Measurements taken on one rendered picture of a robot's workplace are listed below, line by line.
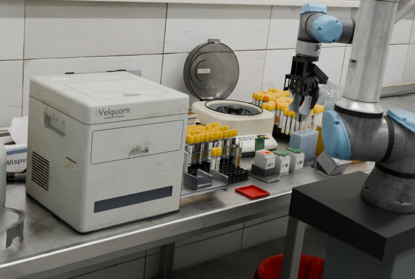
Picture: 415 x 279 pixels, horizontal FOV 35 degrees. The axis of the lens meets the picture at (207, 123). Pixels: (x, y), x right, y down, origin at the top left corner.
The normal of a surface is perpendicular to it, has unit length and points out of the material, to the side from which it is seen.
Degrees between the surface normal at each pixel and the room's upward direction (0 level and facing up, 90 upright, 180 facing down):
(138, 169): 90
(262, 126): 90
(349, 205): 4
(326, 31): 90
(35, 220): 0
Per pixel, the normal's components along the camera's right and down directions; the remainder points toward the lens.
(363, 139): 0.18, 0.26
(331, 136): -0.98, 0.05
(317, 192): 0.15, -0.94
